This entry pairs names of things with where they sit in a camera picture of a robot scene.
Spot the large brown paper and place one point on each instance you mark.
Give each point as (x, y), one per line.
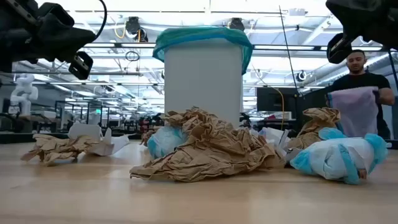
(211, 155)

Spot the blue white plastic wrapper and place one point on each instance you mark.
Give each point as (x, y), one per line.
(164, 140)
(339, 158)
(273, 137)

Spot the wooden workbench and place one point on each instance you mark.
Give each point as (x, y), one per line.
(28, 119)

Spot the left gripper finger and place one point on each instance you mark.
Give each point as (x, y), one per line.
(68, 34)

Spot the background robot station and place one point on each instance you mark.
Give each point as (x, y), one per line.
(149, 123)

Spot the person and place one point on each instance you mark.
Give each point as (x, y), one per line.
(357, 74)

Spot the white paper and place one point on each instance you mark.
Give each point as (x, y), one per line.
(84, 130)

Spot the white robot figure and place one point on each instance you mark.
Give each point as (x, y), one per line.
(23, 93)

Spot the translucent pale plastic bag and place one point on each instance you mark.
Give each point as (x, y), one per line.
(357, 112)

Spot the teal plastic trash bag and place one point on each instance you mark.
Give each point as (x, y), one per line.
(202, 32)

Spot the black partition curtain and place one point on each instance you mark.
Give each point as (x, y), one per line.
(314, 109)

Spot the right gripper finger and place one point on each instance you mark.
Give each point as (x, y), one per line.
(345, 14)

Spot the black frame rack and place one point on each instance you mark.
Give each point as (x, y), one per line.
(88, 115)

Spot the black monitor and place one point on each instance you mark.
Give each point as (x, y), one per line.
(273, 99)

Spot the white plastic trash bin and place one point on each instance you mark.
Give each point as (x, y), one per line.
(202, 81)

